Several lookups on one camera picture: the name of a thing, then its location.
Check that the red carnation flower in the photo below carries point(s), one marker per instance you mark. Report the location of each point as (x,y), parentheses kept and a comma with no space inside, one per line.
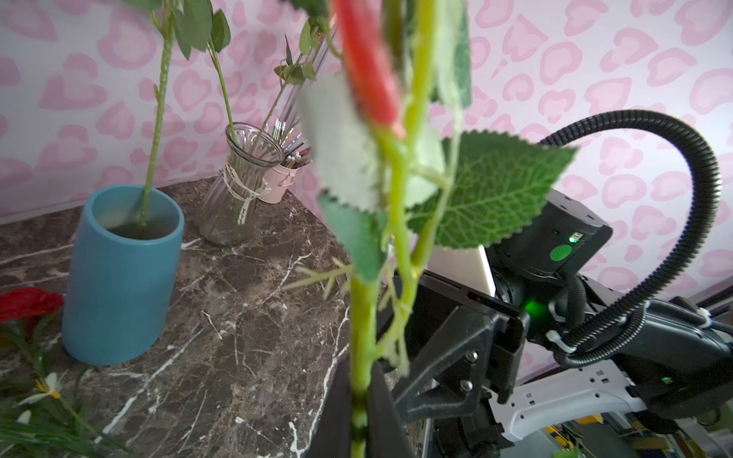
(23,309)

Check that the coral peony flower branch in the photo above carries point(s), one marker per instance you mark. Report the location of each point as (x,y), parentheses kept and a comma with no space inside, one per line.
(400,176)

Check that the light pink rose with stem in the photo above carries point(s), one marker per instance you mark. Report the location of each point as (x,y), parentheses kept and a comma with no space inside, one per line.
(299,67)

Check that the teal cylindrical vase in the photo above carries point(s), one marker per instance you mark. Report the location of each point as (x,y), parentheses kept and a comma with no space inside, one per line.
(121,282)

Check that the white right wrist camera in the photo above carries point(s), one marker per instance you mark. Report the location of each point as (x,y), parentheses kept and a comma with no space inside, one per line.
(468,267)

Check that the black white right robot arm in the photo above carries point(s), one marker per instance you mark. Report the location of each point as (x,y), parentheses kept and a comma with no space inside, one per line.
(551,345)

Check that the bunch of artificial flowers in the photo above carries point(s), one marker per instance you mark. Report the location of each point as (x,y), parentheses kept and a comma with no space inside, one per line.
(38,420)

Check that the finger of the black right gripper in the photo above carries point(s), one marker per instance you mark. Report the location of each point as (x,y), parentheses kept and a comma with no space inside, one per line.
(446,376)

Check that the pink peony flower branch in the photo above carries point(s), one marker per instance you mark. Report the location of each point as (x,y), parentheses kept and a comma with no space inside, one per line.
(186,25)

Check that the clear ribbed glass vase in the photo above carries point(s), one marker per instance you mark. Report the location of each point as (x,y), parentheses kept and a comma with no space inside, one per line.
(228,211)

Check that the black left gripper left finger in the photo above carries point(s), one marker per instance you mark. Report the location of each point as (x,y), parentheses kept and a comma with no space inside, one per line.
(332,437)

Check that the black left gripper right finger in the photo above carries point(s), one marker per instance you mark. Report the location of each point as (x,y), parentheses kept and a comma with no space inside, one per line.
(386,437)

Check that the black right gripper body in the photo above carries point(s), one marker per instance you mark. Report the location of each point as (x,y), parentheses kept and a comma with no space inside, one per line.
(439,300)

